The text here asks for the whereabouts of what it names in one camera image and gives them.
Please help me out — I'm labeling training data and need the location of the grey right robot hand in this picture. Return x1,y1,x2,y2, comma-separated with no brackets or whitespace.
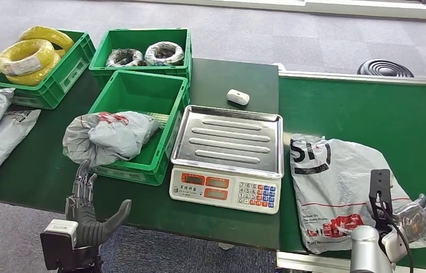
391,194,426,244

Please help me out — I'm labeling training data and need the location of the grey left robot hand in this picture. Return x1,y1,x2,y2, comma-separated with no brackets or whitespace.
65,159,133,248

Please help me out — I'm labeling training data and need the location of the large grey courier parcel bag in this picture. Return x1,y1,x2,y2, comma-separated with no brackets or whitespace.
289,134,426,255

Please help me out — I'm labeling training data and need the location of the green conveyor belt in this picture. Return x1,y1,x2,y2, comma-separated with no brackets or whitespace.
276,69,426,273

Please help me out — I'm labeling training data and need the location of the crumpled grey parcel bag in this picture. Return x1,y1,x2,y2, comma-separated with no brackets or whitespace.
62,111,161,168

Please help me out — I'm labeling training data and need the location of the green crate holding parcel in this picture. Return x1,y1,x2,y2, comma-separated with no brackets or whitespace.
64,70,191,187

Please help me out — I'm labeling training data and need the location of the green crate with yellow coils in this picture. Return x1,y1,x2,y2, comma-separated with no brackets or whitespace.
0,29,97,110

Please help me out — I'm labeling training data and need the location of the black ribbed round base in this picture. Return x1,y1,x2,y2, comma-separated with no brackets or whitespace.
356,59,415,78

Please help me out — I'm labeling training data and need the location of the green crate with black coils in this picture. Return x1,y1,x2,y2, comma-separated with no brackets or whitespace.
89,28,192,89

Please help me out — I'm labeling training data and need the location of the small white plastic device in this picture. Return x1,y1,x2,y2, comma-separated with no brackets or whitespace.
226,89,250,106

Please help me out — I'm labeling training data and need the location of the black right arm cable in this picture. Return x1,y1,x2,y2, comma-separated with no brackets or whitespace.
377,192,414,273

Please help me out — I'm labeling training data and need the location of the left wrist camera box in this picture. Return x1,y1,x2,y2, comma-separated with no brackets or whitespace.
40,220,102,272

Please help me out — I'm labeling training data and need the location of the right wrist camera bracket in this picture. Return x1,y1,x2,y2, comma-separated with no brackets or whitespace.
369,168,393,231

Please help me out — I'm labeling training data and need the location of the wrapped black wire coil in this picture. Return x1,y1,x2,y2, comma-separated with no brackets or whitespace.
144,41,185,67
105,48,146,68

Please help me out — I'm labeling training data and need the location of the yellow wire coil with label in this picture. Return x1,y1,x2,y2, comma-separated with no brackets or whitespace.
0,39,56,76

